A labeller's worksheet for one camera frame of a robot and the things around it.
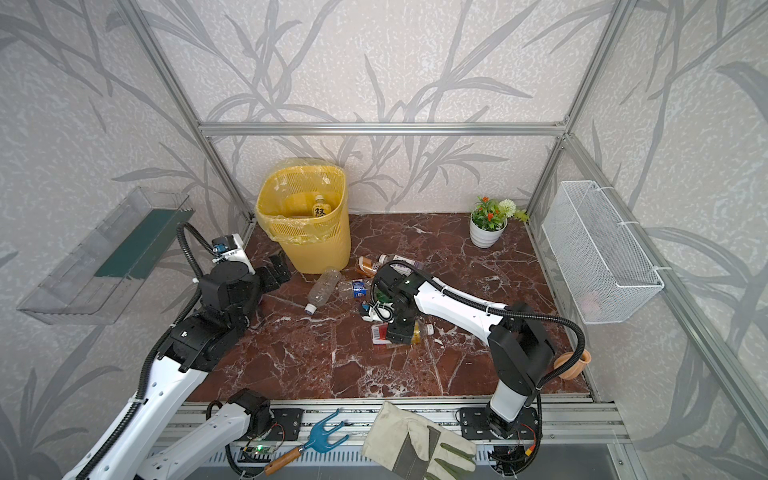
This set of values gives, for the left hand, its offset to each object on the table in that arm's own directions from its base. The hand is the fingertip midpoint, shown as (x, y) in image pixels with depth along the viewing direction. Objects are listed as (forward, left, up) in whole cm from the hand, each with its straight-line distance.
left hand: (272, 248), depth 69 cm
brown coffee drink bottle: (+14, -19, -28) cm, 36 cm away
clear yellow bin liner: (+34, +5, -17) cm, 39 cm away
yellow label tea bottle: (+29, -3, -15) cm, 33 cm away
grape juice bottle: (+18, -24, -30) cm, 43 cm away
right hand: (-6, -29, -24) cm, 39 cm away
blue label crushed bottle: (+5, -17, -28) cm, 33 cm away
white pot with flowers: (+27, -59, -17) cm, 67 cm away
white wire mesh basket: (-8, -73, +4) cm, 74 cm away
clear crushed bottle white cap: (+5, -5, -29) cm, 30 cm away
